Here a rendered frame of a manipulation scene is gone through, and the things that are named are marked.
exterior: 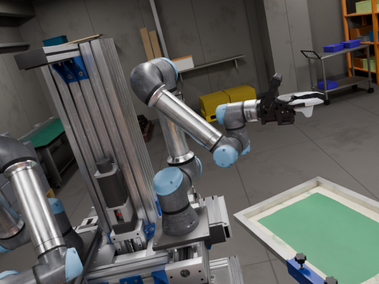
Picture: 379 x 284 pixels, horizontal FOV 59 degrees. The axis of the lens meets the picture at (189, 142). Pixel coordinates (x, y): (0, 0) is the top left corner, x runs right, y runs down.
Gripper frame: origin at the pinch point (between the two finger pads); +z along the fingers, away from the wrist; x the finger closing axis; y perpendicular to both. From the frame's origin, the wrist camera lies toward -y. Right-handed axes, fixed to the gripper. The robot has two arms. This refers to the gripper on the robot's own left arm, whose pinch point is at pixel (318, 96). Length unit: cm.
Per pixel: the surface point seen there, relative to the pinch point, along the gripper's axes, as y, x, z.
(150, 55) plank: 82, -571, -405
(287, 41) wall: 131, -631, -108
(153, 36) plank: 44, -590, -393
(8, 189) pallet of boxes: 122, -120, -401
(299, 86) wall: 231, -622, -97
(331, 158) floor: 209, -289, -24
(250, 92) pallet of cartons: 207, -569, -192
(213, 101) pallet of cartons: 201, -527, -265
